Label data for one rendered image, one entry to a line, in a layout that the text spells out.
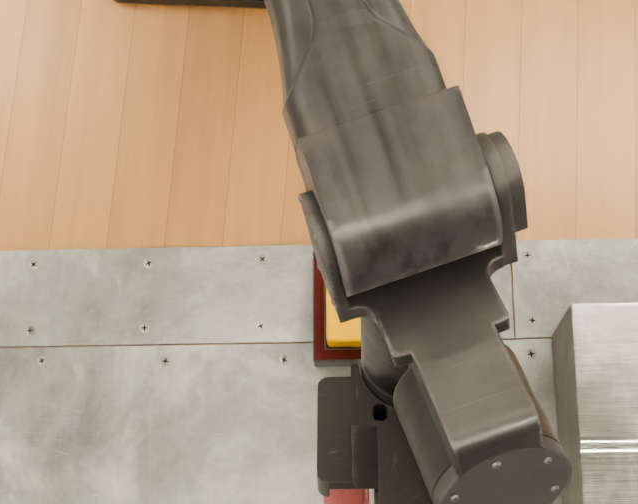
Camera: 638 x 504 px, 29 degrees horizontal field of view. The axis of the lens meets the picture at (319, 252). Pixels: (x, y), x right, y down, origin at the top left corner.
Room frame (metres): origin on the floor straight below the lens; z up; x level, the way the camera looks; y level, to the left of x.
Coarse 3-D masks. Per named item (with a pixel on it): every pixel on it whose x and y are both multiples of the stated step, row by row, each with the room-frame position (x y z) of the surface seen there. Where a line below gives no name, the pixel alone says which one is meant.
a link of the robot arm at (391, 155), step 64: (320, 0) 0.23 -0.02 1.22; (384, 0) 0.23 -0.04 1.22; (320, 64) 0.21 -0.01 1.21; (384, 64) 0.21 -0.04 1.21; (320, 128) 0.19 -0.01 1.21; (384, 128) 0.18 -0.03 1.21; (448, 128) 0.18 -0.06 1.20; (320, 192) 0.16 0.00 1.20; (384, 192) 0.16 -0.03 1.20; (448, 192) 0.15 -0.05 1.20; (384, 256) 0.14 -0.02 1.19; (448, 256) 0.14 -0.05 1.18
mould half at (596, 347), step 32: (576, 320) 0.16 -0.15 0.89; (608, 320) 0.16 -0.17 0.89; (576, 352) 0.14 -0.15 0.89; (608, 352) 0.14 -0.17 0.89; (576, 384) 0.12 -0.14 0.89; (608, 384) 0.12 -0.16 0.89; (576, 416) 0.10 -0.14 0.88; (608, 416) 0.10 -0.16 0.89; (576, 448) 0.09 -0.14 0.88; (608, 448) 0.08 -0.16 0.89; (576, 480) 0.07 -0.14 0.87; (608, 480) 0.06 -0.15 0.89
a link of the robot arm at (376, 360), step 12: (372, 324) 0.12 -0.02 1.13; (372, 336) 0.12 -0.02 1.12; (372, 348) 0.12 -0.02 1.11; (384, 348) 0.11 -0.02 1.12; (372, 360) 0.11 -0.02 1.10; (384, 360) 0.11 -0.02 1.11; (372, 372) 0.11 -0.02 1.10; (384, 372) 0.11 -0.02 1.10; (396, 372) 0.11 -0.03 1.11; (384, 384) 0.10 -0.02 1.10; (396, 384) 0.10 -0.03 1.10
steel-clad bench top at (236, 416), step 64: (0, 256) 0.29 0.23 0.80; (64, 256) 0.28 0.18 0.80; (128, 256) 0.28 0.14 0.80; (192, 256) 0.27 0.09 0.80; (256, 256) 0.26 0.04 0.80; (576, 256) 0.23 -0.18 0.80; (0, 320) 0.24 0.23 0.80; (64, 320) 0.24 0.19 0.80; (128, 320) 0.23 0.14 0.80; (192, 320) 0.22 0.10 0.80; (256, 320) 0.22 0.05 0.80; (512, 320) 0.19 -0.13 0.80; (0, 384) 0.20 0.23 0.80; (64, 384) 0.19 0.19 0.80; (128, 384) 0.18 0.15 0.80; (192, 384) 0.18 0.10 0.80; (256, 384) 0.17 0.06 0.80; (0, 448) 0.15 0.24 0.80; (64, 448) 0.15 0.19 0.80; (128, 448) 0.14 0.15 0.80; (192, 448) 0.13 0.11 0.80; (256, 448) 0.13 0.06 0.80
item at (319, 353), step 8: (320, 272) 0.24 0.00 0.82; (320, 280) 0.23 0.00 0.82; (320, 288) 0.23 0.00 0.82; (320, 296) 0.22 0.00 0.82; (320, 304) 0.22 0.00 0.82; (320, 312) 0.21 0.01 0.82; (320, 320) 0.20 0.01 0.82; (320, 328) 0.20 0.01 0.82; (320, 336) 0.19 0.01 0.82; (320, 344) 0.19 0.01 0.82; (320, 352) 0.18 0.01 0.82; (328, 352) 0.18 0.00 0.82; (336, 352) 0.18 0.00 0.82; (344, 352) 0.18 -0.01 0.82; (352, 352) 0.18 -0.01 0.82; (360, 352) 0.18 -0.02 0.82
